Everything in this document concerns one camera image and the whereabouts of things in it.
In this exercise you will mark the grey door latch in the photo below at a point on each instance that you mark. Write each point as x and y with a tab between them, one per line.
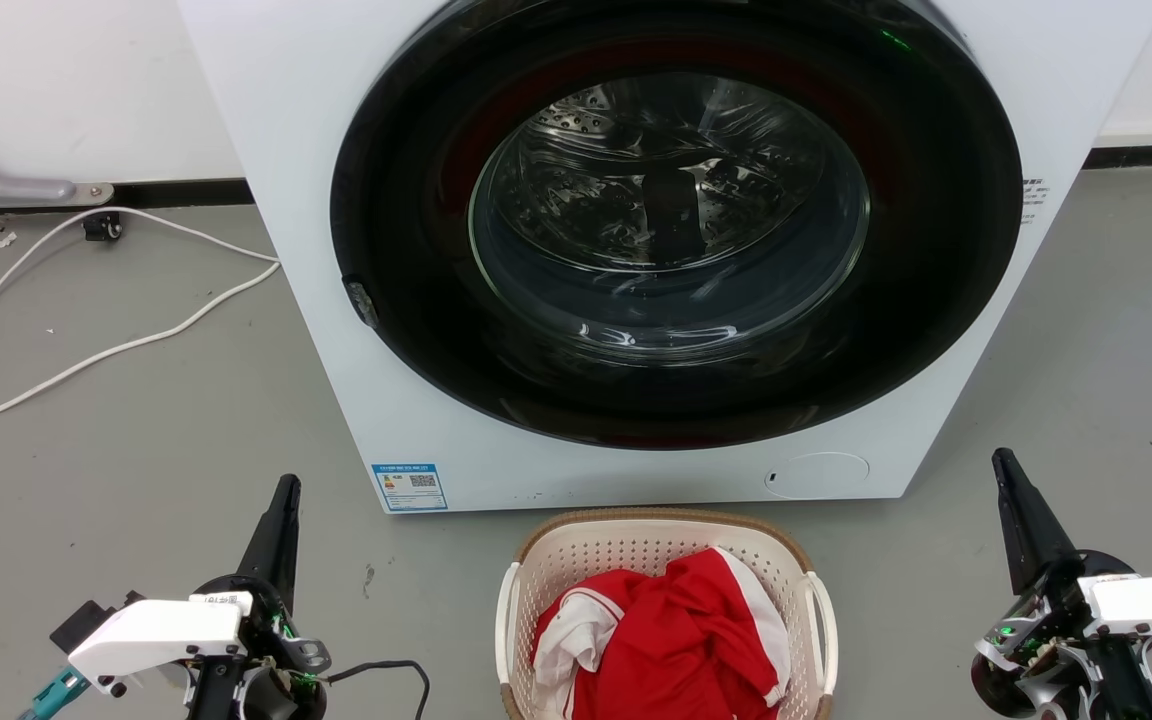
362	303

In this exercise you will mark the blue energy label sticker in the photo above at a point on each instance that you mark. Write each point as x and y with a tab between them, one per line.
409	487

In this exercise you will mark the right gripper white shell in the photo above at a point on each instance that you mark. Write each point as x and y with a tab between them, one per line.
1136	605

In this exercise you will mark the round white filter cover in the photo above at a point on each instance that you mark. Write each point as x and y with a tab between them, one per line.
821	474

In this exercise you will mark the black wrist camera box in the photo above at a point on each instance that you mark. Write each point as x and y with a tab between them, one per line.
88	618

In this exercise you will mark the grey wall pipe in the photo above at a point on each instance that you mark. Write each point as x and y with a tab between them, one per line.
6	185

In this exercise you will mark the black round washer door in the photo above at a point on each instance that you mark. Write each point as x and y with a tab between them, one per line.
416	200

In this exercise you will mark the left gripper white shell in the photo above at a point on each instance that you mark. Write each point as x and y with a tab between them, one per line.
161	635

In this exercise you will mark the small printed washer label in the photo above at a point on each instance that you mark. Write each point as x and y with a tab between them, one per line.
1032	200

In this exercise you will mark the small black floor clip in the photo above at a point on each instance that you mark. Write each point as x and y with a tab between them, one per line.
102	226

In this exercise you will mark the beige perforated laundry basket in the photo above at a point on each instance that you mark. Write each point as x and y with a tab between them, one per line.
651	545

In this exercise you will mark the white front-load washing machine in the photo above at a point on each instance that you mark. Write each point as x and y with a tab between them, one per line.
296	150

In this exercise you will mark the red and white garment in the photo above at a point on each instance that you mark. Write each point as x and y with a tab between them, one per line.
681	640

